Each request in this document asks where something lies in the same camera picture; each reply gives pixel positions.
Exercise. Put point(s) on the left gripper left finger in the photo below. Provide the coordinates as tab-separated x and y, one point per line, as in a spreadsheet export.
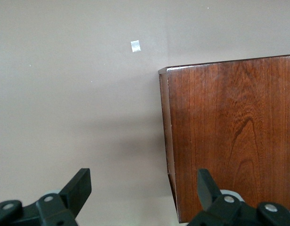
74	190

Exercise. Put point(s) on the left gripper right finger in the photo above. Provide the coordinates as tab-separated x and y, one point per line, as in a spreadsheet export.
206	188

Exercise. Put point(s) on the dark wooden drawer cabinet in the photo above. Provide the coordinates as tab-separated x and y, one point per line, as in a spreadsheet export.
229	129

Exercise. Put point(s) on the small square tape patch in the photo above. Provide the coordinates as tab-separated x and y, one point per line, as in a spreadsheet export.
135	46

